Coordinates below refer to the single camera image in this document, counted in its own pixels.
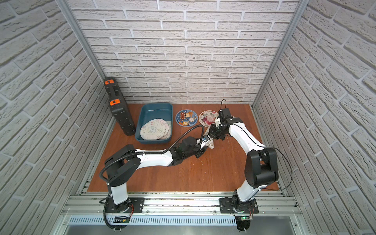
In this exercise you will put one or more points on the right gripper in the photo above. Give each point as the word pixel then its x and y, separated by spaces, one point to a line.
pixel 212 132

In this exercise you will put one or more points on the aluminium rail frame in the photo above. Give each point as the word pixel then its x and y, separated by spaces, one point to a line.
pixel 177 209

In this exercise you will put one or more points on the blue cartoon animals coaster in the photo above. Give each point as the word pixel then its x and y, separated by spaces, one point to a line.
pixel 186 118

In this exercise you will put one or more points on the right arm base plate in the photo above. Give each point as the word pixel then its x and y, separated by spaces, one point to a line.
pixel 232 205

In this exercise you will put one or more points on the black orange tool case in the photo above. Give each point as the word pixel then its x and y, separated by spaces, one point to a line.
pixel 118 106

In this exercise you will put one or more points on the white dog face coaster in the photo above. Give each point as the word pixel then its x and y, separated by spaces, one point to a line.
pixel 210 144

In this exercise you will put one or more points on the floral pink coaster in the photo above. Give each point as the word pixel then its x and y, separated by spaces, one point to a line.
pixel 207 118

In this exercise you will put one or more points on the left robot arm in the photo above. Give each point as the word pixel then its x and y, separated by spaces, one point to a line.
pixel 122 165

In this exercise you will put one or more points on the white butterfly coaster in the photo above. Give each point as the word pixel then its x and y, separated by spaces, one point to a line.
pixel 154 129

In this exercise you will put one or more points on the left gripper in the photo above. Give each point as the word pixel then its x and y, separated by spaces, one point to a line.
pixel 201 147

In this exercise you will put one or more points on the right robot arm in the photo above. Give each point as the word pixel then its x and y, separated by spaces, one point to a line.
pixel 261 168

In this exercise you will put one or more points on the teal storage box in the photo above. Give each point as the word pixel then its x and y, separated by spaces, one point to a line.
pixel 150 112

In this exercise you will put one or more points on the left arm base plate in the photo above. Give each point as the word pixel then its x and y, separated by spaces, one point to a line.
pixel 129 205

